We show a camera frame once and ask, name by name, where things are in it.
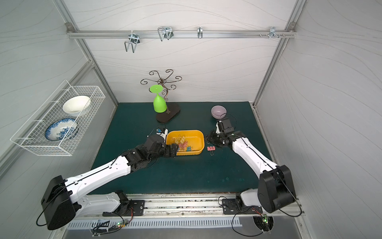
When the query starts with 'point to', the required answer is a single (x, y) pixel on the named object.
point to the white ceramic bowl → (74, 105)
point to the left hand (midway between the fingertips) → (172, 146)
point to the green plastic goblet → (159, 104)
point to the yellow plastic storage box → (190, 142)
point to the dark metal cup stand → (172, 109)
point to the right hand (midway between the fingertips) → (206, 137)
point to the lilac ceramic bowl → (218, 111)
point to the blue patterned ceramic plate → (61, 129)
